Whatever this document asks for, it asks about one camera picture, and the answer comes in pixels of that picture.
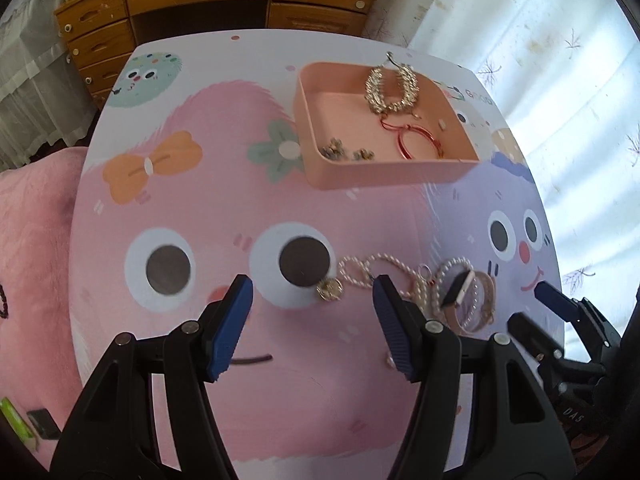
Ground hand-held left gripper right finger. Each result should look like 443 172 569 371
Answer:
372 274 577 480

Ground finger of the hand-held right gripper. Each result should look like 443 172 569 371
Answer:
507 312 567 362
534 282 622 362

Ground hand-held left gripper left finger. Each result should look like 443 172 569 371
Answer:
50 274 256 480

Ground pearl necklace with gold pendant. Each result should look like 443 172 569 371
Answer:
315 253 431 306

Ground pink rectangular tray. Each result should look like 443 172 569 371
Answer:
294 61 481 191

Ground pink plush blanket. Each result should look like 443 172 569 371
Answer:
0 147 92 463

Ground small black box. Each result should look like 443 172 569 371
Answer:
26 409 62 442

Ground white floral curtain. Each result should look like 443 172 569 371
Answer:
364 0 640 361

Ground white lace curtain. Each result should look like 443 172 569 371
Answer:
0 0 97 172

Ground pink strap wristwatch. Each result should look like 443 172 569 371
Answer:
439 268 499 335

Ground pearl bracelet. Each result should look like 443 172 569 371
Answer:
431 256 476 322

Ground red string bracelet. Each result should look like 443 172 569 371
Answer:
380 114 446 161

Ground gold chain necklace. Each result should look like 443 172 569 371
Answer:
365 51 421 116

